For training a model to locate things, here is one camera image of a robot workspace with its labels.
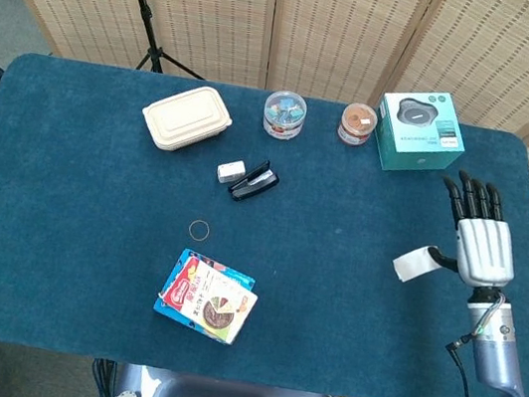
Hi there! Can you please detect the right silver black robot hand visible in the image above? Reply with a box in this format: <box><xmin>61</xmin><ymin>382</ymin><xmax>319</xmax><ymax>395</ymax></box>
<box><xmin>422</xmin><ymin>166</ymin><xmax>529</xmax><ymax>293</ymax></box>

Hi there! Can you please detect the teal product carton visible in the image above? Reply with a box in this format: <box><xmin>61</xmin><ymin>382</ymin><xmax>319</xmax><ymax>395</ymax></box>
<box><xmin>368</xmin><ymin>81</ymin><xmax>474</xmax><ymax>183</ymax></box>

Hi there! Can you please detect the clear jar with orange contents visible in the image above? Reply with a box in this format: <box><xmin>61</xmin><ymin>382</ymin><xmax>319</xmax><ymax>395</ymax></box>
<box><xmin>336</xmin><ymin>100</ymin><xmax>380</xmax><ymax>149</ymax></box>

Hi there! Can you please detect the beige lidded lunch box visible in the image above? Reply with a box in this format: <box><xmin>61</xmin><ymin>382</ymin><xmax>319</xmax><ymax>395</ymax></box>
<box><xmin>136</xmin><ymin>77</ymin><xmax>238</xmax><ymax>160</ymax></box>

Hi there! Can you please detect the white charger adapter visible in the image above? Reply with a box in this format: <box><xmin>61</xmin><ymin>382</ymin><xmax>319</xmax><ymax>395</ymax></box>
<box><xmin>215</xmin><ymin>156</ymin><xmax>248</xmax><ymax>187</ymax></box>

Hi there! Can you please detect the red white biscuit box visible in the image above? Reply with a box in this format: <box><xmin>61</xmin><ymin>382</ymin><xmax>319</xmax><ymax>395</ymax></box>
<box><xmin>156</xmin><ymin>252</ymin><xmax>264</xmax><ymax>349</ymax></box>

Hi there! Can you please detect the tan rubber band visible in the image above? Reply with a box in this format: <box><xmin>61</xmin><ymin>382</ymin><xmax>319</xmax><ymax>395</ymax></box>
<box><xmin>187</xmin><ymin>218</ymin><xmax>213</xmax><ymax>242</ymax></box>

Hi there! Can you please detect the blue snack box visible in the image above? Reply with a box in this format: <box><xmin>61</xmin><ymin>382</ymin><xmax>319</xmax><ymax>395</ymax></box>
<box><xmin>149</xmin><ymin>244</ymin><xmax>260</xmax><ymax>342</ymax></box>

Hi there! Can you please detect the clear jar of binder clips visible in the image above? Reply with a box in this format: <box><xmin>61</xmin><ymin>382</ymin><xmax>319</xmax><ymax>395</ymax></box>
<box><xmin>260</xmin><ymin>88</ymin><xmax>311</xmax><ymax>143</ymax></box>

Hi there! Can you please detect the blue felt table cover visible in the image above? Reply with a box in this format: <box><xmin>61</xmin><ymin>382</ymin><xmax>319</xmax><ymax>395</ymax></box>
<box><xmin>0</xmin><ymin>47</ymin><xmax>529</xmax><ymax>397</ymax></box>

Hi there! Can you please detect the bamboo folding screen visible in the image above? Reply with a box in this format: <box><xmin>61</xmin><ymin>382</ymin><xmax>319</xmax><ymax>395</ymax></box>
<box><xmin>0</xmin><ymin>0</ymin><xmax>529</xmax><ymax>397</ymax></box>

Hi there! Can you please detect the black stapler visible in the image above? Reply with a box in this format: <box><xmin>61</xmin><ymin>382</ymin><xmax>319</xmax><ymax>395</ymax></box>
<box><xmin>225</xmin><ymin>153</ymin><xmax>283</xmax><ymax>207</ymax></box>

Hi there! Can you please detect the black tripod stand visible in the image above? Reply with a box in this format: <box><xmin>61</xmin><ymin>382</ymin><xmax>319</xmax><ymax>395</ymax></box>
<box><xmin>97</xmin><ymin>0</ymin><xmax>220</xmax><ymax>83</ymax></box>

